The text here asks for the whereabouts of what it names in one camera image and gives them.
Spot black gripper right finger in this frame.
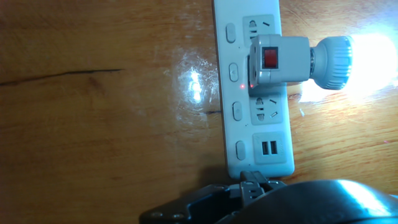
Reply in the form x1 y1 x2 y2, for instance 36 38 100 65
258 170 287 192

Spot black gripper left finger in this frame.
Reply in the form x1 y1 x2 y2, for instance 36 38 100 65
139 170 267 224

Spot white bulb holder with bulb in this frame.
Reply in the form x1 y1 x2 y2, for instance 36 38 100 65
247 30 398 99

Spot white power strip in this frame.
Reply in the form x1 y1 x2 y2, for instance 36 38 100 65
212 0 295 180

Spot brown wooden board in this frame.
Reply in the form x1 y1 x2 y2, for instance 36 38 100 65
0 0 398 224

